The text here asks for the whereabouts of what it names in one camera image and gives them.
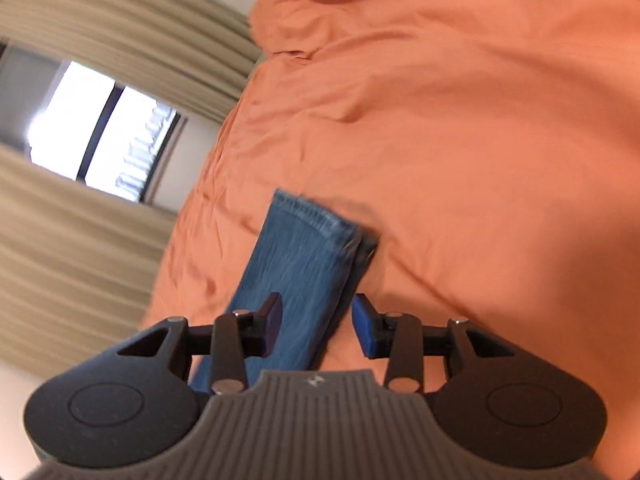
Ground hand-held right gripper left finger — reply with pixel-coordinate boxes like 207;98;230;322
116;292;283;395

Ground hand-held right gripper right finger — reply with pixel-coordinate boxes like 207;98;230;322
351;294;516;394

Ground wide beige curtain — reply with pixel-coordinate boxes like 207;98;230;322
0;145;178;376

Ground blue denim pants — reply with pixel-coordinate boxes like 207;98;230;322
189;188;379;393

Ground dark framed window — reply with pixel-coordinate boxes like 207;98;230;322
0;42;188;206

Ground narrow beige curtain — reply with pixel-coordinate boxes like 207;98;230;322
0;0;266;126

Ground orange bed sheet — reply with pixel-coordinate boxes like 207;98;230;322
142;0;640;401

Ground orange pillow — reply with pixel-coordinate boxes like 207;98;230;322
248;0;640;61

